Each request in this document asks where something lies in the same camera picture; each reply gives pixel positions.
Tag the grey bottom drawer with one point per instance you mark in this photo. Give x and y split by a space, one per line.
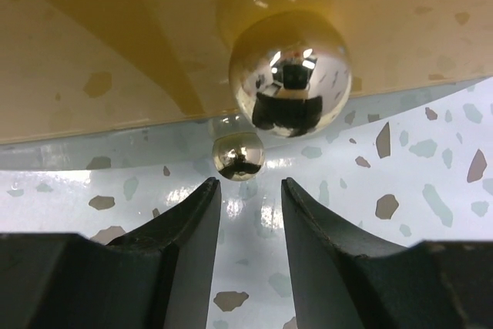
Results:
176 142

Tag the cream round drawer organizer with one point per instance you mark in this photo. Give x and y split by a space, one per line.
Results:
74 67

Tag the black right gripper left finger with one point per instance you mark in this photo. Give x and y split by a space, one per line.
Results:
158 275

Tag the gold drawer knob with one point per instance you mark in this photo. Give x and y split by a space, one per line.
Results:
290 74
239 156

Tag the gold bottom drawer knob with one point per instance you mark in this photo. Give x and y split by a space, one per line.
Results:
239 156

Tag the gold middle drawer knob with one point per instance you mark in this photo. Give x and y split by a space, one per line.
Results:
290 74

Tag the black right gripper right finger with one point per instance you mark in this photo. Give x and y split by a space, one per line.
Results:
345 277

